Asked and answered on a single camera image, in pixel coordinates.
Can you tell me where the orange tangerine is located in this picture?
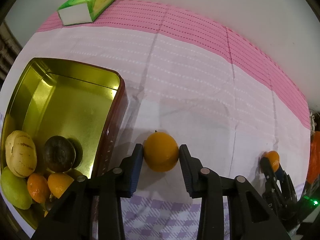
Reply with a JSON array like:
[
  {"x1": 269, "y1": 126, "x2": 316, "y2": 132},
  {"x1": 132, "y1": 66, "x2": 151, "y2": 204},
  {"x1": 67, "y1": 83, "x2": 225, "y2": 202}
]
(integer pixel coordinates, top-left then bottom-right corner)
[
  {"x1": 27, "y1": 173, "x2": 51, "y2": 204},
  {"x1": 264, "y1": 151, "x2": 280, "y2": 172}
]

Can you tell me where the yellow orange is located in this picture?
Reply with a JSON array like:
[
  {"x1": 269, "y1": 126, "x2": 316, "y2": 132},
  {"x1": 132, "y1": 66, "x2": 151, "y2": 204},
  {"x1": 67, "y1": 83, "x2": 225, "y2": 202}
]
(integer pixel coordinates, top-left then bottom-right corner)
[
  {"x1": 143, "y1": 131, "x2": 179, "y2": 172},
  {"x1": 48, "y1": 173, "x2": 74, "y2": 199}
]

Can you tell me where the green round fruit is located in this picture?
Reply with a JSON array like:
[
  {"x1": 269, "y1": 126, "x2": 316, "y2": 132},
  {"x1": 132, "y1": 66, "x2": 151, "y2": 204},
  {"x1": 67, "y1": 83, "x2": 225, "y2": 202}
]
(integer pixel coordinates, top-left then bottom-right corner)
[{"x1": 1, "y1": 167, "x2": 33, "y2": 210}]

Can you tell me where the large dark passion fruit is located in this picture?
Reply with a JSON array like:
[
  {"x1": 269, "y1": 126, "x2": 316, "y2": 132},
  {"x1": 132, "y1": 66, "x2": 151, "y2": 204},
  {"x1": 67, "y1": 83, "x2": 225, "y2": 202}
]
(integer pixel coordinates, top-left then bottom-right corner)
[{"x1": 44, "y1": 135, "x2": 76, "y2": 172}]

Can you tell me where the pale yellow apple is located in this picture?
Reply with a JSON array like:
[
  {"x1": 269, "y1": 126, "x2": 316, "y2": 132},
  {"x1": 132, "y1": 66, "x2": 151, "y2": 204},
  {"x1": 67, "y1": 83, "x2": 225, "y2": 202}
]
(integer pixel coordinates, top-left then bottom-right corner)
[{"x1": 5, "y1": 130, "x2": 37, "y2": 178}]

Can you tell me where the small dark passion fruit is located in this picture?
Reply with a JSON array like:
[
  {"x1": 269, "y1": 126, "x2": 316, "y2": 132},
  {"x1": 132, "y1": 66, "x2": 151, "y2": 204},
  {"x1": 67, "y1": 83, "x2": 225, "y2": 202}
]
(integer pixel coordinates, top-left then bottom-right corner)
[{"x1": 68, "y1": 138, "x2": 83, "y2": 168}]

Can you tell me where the orange plastic bag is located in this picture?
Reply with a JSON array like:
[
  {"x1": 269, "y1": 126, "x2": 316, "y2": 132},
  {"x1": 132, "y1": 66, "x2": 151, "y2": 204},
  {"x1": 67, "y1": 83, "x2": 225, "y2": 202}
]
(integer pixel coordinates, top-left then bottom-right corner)
[{"x1": 306, "y1": 131, "x2": 320, "y2": 184}]

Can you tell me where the clutter beside bag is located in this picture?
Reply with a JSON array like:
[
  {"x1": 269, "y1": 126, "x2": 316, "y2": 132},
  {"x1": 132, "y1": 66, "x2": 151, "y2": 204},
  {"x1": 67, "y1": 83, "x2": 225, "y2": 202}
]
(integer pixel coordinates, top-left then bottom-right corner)
[{"x1": 310, "y1": 110, "x2": 320, "y2": 132}]

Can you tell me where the red gold toffee tin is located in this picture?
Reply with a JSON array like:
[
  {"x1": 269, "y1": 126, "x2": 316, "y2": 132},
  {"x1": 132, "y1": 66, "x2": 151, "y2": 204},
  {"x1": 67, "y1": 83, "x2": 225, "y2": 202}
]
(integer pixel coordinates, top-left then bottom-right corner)
[{"x1": 1, "y1": 57, "x2": 128, "y2": 178}]

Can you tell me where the pink purple checkered tablecloth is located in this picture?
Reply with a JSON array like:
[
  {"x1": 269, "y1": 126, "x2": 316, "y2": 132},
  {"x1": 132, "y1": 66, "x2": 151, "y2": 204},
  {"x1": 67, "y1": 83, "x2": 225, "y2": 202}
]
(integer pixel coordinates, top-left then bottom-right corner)
[{"x1": 0, "y1": 0, "x2": 311, "y2": 240}]

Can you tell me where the dark wooden furniture edge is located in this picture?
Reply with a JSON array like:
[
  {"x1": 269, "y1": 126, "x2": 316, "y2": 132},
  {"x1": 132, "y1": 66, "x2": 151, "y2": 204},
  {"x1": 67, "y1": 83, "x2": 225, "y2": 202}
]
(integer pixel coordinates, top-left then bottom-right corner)
[{"x1": 0, "y1": 21, "x2": 22, "y2": 83}]

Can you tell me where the green tissue box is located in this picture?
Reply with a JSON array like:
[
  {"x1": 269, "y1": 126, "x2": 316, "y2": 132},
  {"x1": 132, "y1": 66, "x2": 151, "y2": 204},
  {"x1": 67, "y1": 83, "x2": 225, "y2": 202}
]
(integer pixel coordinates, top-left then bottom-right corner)
[{"x1": 57, "y1": 0, "x2": 115, "y2": 26}]

